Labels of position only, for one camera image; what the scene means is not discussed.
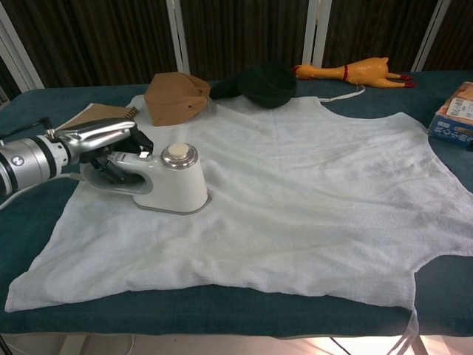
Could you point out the orange blue snack box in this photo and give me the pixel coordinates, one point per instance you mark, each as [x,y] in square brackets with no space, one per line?
[454,122]

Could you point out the brown paper bag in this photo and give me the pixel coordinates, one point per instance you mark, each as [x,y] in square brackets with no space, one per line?
[170,100]

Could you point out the white handheld iron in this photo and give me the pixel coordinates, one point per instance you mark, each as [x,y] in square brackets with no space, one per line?
[181,185]

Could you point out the white partition post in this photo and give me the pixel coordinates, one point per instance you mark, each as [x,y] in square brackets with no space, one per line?
[316,33]
[434,37]
[22,55]
[177,37]

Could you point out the black cap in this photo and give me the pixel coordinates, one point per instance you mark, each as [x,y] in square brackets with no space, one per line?
[266,85]

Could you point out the yellow rubber chicken toy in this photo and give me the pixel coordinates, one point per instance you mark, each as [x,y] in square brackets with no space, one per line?
[362,70]

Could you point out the white cloth garment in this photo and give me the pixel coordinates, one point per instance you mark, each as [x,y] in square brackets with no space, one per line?
[295,185]

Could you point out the brown spiral notebook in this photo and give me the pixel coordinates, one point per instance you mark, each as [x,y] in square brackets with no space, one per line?
[103,112]

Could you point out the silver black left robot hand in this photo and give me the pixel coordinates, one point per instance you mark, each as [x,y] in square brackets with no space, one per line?
[96,135]

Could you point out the dark blue table cover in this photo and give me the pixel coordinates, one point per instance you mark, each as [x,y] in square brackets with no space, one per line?
[33,107]

